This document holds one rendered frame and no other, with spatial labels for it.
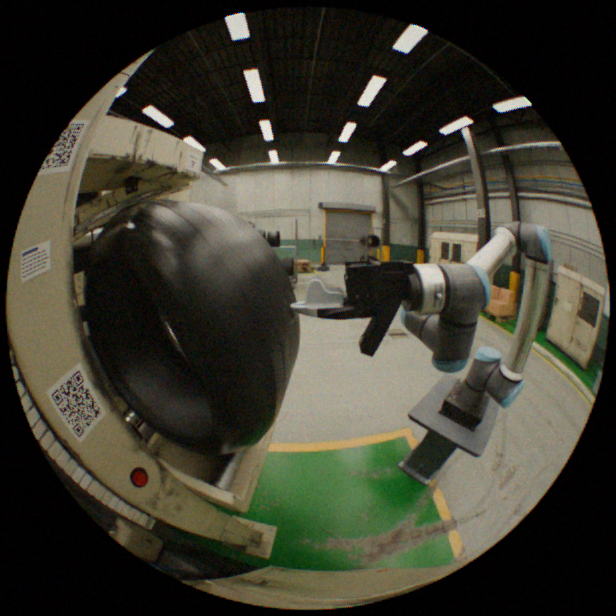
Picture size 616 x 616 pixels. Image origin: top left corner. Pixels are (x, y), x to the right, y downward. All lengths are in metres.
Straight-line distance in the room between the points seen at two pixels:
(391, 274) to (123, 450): 0.49
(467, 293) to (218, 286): 0.37
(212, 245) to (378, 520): 1.44
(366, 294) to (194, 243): 0.25
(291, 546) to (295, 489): 0.46
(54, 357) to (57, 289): 0.07
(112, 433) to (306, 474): 1.30
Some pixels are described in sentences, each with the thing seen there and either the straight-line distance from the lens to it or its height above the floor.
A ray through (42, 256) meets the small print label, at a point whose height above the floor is 1.38.
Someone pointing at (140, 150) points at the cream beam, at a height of 1.68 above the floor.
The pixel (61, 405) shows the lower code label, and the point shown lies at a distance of 0.28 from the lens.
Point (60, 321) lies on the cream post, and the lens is 0.26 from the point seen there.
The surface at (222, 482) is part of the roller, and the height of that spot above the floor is 0.92.
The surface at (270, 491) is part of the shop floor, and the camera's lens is 1.43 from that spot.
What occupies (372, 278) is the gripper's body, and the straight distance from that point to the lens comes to 0.31.
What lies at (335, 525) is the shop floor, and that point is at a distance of 1.37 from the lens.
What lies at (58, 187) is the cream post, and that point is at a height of 1.45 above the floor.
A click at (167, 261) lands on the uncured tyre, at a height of 1.34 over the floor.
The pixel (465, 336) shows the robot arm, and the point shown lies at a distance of 0.41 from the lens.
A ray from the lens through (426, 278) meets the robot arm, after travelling 0.34.
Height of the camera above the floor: 1.35
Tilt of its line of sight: 19 degrees down
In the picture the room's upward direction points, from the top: straight up
